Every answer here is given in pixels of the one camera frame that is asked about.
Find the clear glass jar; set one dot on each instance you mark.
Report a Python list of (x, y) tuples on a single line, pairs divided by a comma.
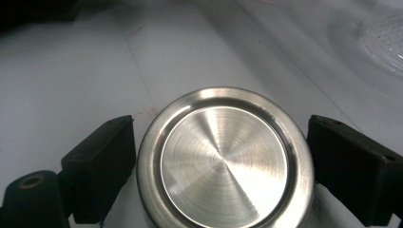
[(386, 44)]

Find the round stainless steel container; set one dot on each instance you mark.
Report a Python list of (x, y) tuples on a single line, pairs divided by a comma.
[(225, 164)]

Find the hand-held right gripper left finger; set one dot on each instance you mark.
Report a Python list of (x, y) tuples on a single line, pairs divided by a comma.
[(101, 164)]

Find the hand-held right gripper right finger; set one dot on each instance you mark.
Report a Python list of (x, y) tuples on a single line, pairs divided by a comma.
[(355, 164)]

